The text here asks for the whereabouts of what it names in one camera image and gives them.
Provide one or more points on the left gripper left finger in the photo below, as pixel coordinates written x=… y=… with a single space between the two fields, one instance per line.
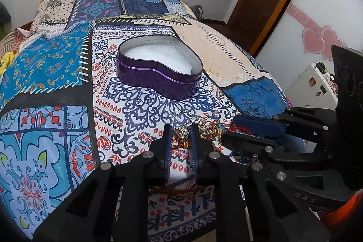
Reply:
x=162 y=149

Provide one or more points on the dark bag on floor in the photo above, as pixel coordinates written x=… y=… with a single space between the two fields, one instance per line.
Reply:
x=197 y=11

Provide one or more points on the purple heart-shaped tin box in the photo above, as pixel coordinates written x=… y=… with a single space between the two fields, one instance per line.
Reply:
x=161 y=62

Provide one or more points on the patchwork patterned bedspread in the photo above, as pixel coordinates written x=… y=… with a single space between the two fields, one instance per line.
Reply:
x=64 y=111

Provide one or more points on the yellow cloth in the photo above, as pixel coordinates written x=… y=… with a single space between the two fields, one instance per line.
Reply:
x=7 y=60

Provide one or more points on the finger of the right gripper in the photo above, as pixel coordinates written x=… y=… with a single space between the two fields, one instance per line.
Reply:
x=263 y=128
x=249 y=145

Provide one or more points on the white suitcase with stickers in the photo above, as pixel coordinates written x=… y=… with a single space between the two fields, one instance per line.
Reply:
x=315 y=87

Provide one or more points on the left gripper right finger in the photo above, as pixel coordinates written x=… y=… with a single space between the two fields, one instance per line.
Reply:
x=200 y=149

